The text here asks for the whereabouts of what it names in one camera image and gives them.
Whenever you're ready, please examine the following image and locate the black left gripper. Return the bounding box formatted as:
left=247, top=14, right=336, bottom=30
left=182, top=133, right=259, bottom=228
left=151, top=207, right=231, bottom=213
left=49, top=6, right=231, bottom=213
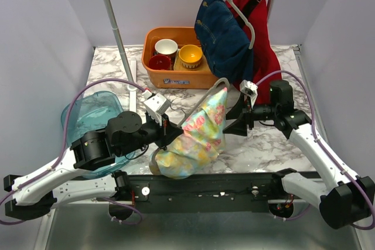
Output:
left=117, top=111, right=184, bottom=157

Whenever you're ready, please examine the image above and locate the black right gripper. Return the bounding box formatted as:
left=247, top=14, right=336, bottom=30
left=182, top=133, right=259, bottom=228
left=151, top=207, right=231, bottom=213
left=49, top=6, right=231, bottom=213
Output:
left=223, top=91, right=278, bottom=136

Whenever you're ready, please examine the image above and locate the grey hanger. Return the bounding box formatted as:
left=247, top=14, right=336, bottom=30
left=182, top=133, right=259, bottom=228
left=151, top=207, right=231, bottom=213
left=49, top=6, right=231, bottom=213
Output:
left=226, top=0, right=255, bottom=50
left=148, top=77, right=231, bottom=174

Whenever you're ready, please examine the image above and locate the floral cloth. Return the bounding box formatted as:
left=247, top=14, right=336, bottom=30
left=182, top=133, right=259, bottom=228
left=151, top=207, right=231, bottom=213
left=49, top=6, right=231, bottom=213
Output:
left=149, top=86, right=229, bottom=180

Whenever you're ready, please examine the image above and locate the red skirt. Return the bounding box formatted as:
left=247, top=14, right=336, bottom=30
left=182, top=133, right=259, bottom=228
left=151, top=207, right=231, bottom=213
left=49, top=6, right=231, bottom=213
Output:
left=226, top=0, right=282, bottom=105

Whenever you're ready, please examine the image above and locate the blue denim skirt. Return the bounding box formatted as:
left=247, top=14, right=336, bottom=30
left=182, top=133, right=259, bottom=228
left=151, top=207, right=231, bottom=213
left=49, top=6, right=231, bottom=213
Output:
left=194, top=0, right=253, bottom=83

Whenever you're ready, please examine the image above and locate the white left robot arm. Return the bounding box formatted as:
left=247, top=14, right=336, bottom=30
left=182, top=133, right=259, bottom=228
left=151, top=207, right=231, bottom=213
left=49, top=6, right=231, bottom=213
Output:
left=3, top=111, right=183, bottom=222

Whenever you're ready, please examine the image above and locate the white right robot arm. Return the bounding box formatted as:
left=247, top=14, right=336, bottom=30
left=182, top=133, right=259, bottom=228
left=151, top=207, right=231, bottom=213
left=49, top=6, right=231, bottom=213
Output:
left=224, top=80, right=374, bottom=230

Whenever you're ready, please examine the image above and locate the orange plastic basin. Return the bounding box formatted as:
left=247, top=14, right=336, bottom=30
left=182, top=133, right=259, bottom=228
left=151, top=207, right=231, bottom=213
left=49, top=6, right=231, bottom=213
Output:
left=142, top=27, right=218, bottom=89

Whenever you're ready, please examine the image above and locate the beige square plate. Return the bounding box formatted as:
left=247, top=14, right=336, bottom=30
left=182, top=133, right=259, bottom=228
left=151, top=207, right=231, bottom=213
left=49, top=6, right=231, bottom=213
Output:
left=173, top=55, right=211, bottom=72

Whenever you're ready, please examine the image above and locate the red cup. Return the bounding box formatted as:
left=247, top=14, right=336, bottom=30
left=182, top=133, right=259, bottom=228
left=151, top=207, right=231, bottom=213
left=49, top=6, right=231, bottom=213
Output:
left=148, top=54, right=172, bottom=70

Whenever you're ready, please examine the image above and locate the clear blue plastic bin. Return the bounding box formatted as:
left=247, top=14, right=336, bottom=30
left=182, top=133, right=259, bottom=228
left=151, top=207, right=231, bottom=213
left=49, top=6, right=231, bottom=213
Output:
left=66, top=91, right=136, bottom=179

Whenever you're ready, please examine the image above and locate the yellow bowl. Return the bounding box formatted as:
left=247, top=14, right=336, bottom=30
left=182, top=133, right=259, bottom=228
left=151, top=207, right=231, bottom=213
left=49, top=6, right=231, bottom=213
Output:
left=179, top=44, right=203, bottom=69

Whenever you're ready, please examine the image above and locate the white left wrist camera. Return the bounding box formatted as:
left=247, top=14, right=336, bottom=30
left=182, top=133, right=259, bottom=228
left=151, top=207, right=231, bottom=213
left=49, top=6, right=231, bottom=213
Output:
left=142, top=90, right=171, bottom=125

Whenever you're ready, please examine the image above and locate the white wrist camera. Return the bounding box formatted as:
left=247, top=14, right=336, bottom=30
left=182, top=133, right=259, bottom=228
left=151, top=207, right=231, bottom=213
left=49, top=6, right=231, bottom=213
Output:
left=240, top=80, right=258, bottom=107
left=142, top=90, right=171, bottom=125

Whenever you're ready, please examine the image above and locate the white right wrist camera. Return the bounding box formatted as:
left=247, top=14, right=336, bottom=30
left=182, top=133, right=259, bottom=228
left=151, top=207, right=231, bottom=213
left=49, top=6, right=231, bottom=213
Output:
left=240, top=80, right=258, bottom=107

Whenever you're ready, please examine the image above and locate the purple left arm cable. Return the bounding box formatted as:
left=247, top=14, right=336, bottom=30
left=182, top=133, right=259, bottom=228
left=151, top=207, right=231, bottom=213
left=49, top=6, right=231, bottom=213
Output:
left=0, top=78, right=153, bottom=227

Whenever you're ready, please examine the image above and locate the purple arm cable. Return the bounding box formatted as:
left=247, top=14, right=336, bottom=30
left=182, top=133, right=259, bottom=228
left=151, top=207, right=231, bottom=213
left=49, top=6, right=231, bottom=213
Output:
left=254, top=70, right=375, bottom=230
left=0, top=78, right=153, bottom=227

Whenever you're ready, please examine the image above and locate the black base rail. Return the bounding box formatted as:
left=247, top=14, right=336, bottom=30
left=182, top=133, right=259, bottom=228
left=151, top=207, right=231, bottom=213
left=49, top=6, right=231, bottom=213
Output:
left=114, top=173, right=299, bottom=213

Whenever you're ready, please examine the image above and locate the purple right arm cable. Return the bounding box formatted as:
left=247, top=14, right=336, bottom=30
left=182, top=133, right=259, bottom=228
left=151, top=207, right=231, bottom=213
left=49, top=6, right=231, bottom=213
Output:
left=254, top=70, right=375, bottom=230

